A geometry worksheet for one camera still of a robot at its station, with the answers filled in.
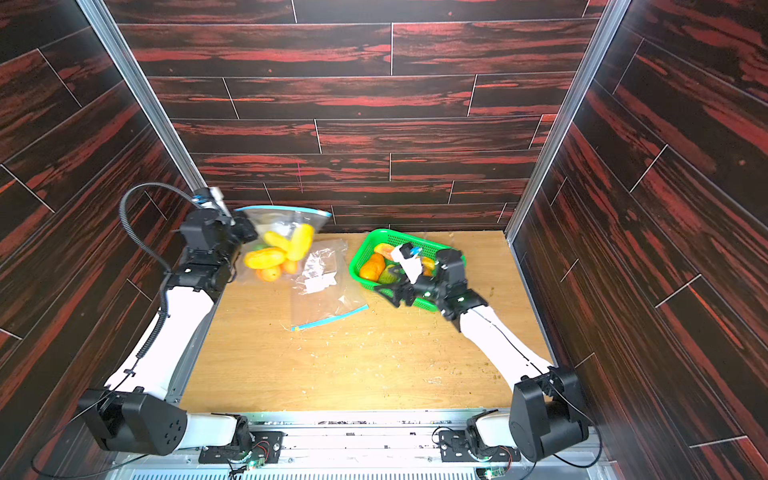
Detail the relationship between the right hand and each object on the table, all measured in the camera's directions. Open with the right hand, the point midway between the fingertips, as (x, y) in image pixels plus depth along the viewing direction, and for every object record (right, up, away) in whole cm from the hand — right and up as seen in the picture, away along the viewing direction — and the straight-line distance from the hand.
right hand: (388, 274), depth 79 cm
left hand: (-36, +16, -4) cm, 40 cm away
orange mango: (-5, +1, +24) cm, 24 cm away
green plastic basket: (-3, +13, +32) cm, 35 cm away
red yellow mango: (-1, +8, +32) cm, 33 cm away
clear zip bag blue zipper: (-32, +11, +11) cm, 35 cm away
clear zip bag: (-22, -6, +25) cm, 34 cm away
